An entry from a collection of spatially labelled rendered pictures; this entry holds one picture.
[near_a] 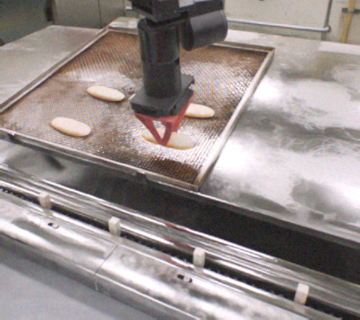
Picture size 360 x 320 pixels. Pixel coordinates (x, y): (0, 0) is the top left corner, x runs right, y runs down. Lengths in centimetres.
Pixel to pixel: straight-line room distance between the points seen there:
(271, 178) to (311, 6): 357
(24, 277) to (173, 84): 35
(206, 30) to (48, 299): 43
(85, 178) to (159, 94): 28
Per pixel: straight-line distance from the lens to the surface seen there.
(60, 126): 77
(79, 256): 55
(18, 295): 59
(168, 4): 49
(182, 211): 66
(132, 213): 60
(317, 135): 72
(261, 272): 54
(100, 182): 74
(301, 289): 51
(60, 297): 57
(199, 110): 74
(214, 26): 54
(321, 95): 83
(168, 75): 53
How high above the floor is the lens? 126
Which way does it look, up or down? 31 degrees down
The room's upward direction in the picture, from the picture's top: straight up
